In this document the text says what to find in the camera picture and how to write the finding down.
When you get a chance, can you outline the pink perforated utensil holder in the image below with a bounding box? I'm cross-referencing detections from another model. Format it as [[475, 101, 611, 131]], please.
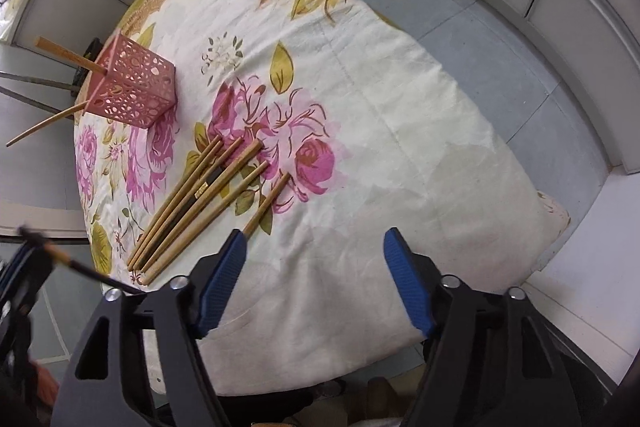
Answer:
[[85, 30, 177, 129]]

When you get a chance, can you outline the floral tablecloth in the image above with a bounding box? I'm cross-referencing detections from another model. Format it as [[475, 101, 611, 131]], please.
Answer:
[[74, 0, 570, 397]]

